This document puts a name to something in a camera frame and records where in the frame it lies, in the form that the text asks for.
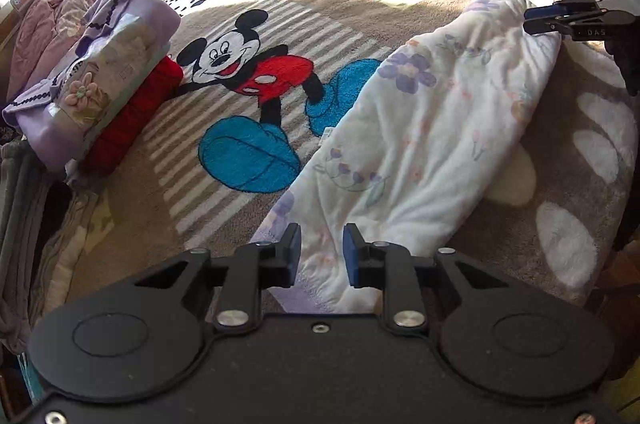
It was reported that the pink crumpled comforter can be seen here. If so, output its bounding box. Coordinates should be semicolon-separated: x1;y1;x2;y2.
7;0;288;105

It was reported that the cartoon mouse blanket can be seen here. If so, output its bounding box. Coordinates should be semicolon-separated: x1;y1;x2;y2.
47;0;640;310

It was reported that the red folded garment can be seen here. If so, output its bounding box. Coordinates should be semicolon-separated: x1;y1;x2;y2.
77;56;187;178

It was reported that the purple collared folded shirt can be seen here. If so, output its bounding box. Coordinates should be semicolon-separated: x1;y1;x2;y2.
2;0;182;171

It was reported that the white floral quilted garment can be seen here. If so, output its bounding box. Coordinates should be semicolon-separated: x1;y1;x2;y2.
249;0;563;314

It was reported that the stack of folded pale garments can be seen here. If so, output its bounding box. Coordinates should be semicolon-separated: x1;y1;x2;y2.
0;138;118;355

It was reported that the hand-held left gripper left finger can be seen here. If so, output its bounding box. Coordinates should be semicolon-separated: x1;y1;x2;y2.
132;223;303;336

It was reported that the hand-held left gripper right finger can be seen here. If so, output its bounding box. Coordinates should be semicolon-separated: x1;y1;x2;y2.
342;223;506;336

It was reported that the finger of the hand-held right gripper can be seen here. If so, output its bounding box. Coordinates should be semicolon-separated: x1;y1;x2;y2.
523;15;576;36
524;0;603;23

